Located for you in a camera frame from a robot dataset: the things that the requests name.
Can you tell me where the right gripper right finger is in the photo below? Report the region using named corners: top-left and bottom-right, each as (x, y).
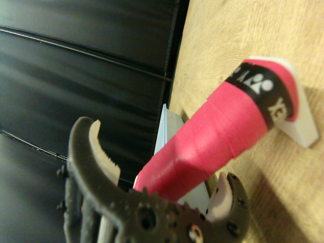
top-left (177, 172), bottom-right (251, 243)

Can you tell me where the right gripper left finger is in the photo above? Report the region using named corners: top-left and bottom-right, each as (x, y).
top-left (57, 115), bottom-right (178, 243)

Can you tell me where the white scoop with red handle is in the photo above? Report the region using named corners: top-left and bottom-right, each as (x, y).
top-left (133, 56), bottom-right (320, 203)

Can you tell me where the blue litter tray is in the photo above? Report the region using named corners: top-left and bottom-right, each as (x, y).
top-left (153, 103), bottom-right (211, 214)

